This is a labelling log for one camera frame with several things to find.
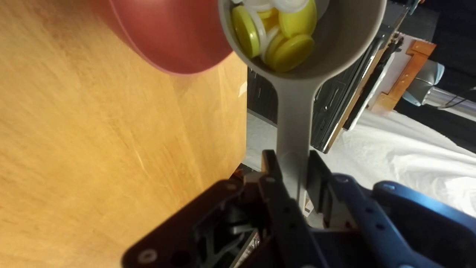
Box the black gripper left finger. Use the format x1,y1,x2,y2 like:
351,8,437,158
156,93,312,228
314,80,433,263
259,151,327,268

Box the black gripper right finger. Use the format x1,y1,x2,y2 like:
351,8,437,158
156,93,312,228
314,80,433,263
308,152,442,268

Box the grey measuring cup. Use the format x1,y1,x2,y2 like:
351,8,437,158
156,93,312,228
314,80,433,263
217,0,387,205

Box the pink bowl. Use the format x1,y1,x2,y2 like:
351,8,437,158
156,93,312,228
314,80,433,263
109,0,232,75

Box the white curtain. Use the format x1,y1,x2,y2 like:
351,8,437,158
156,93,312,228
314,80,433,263
318,112,476,217

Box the yellow bottle caps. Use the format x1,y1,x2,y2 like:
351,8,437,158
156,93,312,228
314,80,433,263
229,0,320,74

